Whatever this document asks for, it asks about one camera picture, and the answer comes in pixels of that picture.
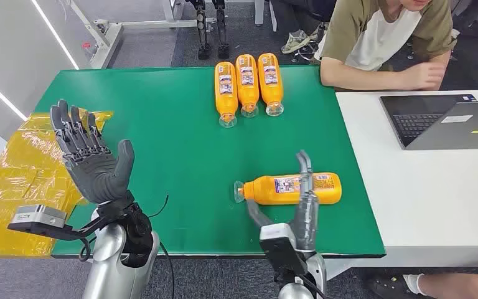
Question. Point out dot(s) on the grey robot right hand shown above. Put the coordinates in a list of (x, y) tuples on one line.
[(307, 214)]

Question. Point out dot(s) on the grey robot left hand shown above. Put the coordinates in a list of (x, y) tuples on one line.
[(94, 173)]

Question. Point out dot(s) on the orange bottle with clear cap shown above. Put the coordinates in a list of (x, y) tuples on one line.
[(225, 97), (270, 86), (272, 192), (247, 88)]

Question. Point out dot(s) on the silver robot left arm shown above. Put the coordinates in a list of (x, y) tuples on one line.
[(111, 264)]

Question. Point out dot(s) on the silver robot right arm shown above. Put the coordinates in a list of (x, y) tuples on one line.
[(317, 272)]

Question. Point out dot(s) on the yellow plastic sheet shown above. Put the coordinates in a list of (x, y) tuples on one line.
[(16, 173)]

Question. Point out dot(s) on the green table mat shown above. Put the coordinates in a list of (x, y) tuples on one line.
[(173, 144)]

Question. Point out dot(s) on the grey laptop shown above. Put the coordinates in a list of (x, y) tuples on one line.
[(416, 119)]

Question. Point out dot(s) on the person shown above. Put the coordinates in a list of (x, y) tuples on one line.
[(461, 287), (387, 37), (294, 41)]

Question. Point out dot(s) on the black humanoid robot legs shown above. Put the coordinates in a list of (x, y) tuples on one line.
[(221, 24)]

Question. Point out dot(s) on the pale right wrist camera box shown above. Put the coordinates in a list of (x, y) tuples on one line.
[(280, 247)]

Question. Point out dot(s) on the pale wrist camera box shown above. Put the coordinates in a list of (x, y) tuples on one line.
[(280, 247), (37, 216)]

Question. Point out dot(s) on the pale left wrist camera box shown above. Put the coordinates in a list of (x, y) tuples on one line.
[(37, 216)]

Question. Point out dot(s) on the white metal stand frame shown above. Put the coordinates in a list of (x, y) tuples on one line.
[(111, 41)]

